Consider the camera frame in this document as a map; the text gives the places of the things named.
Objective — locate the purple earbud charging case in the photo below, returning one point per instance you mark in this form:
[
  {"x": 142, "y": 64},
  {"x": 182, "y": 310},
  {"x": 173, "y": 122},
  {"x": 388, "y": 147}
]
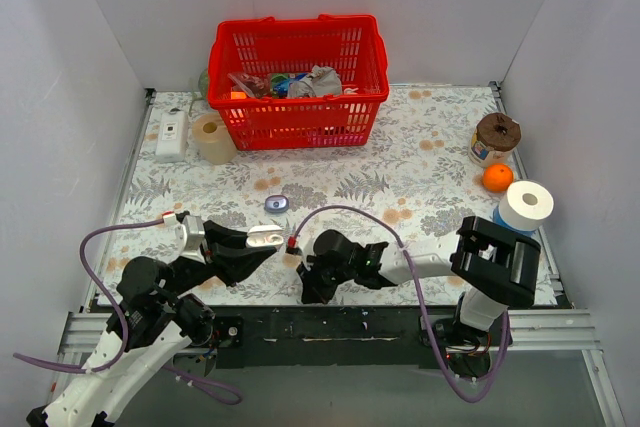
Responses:
[{"x": 276, "y": 204}]

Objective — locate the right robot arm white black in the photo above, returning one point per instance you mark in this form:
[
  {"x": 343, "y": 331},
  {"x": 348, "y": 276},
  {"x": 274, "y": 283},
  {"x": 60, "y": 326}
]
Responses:
[{"x": 499, "y": 265}]

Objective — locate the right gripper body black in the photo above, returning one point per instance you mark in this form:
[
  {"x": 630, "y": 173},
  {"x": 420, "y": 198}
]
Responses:
[{"x": 314, "y": 276}]

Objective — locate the crumpled grey bag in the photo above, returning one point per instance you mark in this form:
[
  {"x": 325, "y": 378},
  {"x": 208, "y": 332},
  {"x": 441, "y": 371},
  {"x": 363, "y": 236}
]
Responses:
[{"x": 319, "y": 82}]

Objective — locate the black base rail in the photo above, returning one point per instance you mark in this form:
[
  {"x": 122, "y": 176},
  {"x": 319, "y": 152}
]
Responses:
[{"x": 314, "y": 336}]

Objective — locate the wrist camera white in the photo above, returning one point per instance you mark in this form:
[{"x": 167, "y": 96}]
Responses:
[
  {"x": 292, "y": 243},
  {"x": 190, "y": 234}
]

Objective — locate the white earbud charging case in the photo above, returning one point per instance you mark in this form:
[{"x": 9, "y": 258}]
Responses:
[{"x": 265, "y": 236}]

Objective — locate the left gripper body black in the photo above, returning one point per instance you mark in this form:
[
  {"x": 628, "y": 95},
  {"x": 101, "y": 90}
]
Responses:
[{"x": 210, "y": 245}]

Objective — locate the orange fruit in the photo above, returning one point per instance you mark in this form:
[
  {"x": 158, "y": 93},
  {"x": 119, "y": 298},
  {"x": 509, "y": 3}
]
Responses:
[{"x": 497, "y": 178}]

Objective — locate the floral table cloth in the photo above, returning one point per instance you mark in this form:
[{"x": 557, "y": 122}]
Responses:
[{"x": 413, "y": 180}]

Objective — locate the white toilet paper roll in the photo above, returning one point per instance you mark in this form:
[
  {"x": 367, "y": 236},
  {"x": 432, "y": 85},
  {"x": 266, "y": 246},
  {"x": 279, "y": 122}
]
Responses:
[{"x": 524, "y": 207}]

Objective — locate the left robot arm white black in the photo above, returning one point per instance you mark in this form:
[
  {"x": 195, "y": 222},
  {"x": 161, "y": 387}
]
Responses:
[{"x": 155, "y": 317}]

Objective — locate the red plastic shopping basket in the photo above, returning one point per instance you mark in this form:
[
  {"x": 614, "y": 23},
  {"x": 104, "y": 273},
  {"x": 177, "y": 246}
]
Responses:
[{"x": 350, "y": 44}]

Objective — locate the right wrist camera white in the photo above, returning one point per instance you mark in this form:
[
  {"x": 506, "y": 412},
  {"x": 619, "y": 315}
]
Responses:
[{"x": 292, "y": 243}]

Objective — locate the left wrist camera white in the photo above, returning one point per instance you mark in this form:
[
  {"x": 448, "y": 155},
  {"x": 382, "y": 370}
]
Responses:
[{"x": 190, "y": 234}]

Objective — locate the beige tape roll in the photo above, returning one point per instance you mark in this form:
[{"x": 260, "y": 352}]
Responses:
[{"x": 213, "y": 139}]

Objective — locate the brown lidded jar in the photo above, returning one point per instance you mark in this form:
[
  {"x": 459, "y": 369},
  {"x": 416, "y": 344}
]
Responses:
[{"x": 493, "y": 140}]

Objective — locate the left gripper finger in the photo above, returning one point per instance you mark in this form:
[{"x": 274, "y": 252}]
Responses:
[
  {"x": 220, "y": 236},
  {"x": 236, "y": 265}
]

